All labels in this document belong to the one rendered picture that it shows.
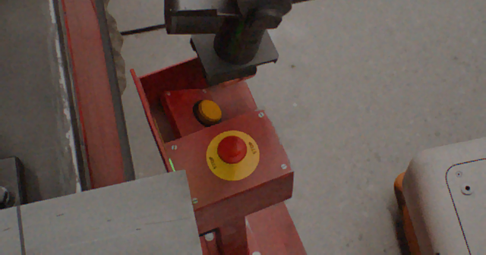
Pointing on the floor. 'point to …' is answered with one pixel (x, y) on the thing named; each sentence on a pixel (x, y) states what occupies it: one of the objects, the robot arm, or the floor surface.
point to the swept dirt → (115, 40)
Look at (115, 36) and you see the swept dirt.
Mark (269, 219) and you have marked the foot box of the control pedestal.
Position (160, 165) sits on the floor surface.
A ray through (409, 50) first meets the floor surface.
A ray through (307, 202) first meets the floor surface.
